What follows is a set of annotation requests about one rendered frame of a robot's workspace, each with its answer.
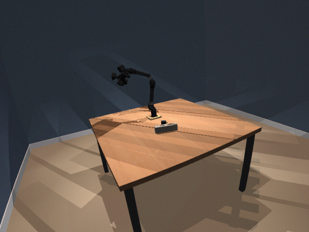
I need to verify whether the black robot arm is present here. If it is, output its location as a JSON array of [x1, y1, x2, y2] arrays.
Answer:
[[117, 65, 158, 117]]

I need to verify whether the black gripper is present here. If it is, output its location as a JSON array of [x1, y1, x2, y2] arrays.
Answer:
[[111, 72, 128, 85]]

